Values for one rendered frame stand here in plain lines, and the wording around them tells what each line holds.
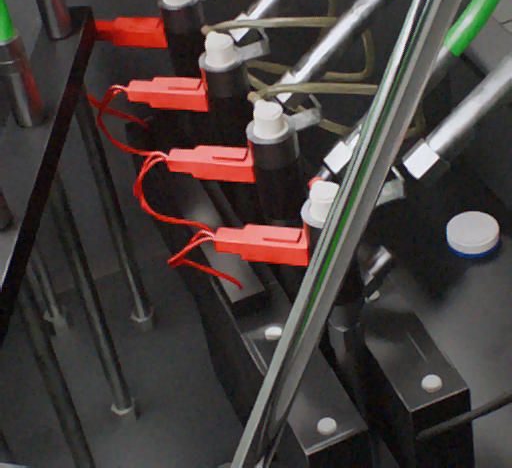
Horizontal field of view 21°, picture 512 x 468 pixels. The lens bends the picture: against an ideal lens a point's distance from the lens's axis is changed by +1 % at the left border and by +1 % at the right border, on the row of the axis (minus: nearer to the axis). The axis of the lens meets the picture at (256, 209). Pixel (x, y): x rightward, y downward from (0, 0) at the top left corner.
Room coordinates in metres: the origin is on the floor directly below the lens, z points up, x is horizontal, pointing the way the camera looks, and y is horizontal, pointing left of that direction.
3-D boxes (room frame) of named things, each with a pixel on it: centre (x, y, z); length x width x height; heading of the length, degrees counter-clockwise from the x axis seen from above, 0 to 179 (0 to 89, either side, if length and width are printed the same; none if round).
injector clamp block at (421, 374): (0.64, -0.01, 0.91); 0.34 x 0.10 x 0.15; 14
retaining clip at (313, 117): (0.60, -0.03, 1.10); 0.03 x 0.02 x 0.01; 104
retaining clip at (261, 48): (0.68, -0.01, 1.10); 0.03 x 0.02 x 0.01; 104
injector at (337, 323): (0.53, -0.05, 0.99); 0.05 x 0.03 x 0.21; 104
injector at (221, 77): (0.68, -0.01, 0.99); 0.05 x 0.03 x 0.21; 104
